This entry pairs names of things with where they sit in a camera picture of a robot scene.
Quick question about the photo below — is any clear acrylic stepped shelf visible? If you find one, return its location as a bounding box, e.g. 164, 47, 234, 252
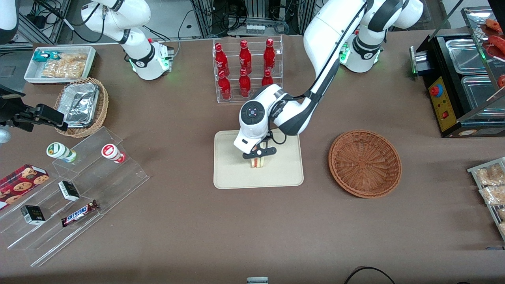
0, 126, 150, 267

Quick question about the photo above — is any snickers chocolate bar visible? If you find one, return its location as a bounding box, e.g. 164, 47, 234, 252
61, 200, 99, 228

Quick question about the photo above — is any black food warmer machine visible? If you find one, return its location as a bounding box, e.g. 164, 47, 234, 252
410, 6, 505, 138

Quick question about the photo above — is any tray of packaged snacks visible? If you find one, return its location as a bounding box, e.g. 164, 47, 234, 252
467, 157, 505, 242

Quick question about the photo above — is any red sausage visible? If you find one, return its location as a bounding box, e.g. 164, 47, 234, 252
483, 18, 505, 60

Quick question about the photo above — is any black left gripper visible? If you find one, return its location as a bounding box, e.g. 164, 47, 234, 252
242, 143, 277, 168

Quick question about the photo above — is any large round brown wicker basket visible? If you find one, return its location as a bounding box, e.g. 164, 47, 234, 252
328, 130, 402, 198

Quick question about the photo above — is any clear acrylic bottle rack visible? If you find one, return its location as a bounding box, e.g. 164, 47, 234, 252
213, 35, 284, 104

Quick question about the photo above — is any red cookie box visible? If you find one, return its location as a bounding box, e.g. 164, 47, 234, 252
0, 164, 50, 211

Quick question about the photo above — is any small oval wicker basket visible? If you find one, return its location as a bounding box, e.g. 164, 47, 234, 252
54, 77, 109, 138

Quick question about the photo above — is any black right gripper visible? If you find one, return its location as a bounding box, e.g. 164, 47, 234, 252
14, 104, 69, 133

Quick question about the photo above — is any red lid yoghurt cup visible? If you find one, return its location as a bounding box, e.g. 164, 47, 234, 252
101, 144, 126, 164

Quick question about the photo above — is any silver foil tray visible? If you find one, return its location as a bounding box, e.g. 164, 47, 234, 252
62, 82, 100, 128

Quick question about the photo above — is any green lid yoghurt cup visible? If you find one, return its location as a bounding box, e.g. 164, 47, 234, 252
46, 142, 78, 164

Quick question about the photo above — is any steel warmer pan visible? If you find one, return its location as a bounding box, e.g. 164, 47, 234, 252
445, 37, 488, 75
460, 75, 505, 120

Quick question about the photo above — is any green snack packet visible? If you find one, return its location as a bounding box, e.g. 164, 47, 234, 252
32, 50, 60, 63

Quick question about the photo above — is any white rectangular snack bin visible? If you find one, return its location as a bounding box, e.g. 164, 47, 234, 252
24, 46, 97, 85

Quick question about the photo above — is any black cable loop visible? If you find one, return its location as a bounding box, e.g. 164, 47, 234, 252
343, 267, 396, 284

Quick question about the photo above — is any beige rectangular serving tray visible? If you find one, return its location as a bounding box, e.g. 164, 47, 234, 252
213, 129, 304, 190

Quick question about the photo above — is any clear bag of chips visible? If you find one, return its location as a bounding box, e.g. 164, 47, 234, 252
41, 53, 88, 78

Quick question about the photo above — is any small black white box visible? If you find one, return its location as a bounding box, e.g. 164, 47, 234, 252
58, 180, 80, 202

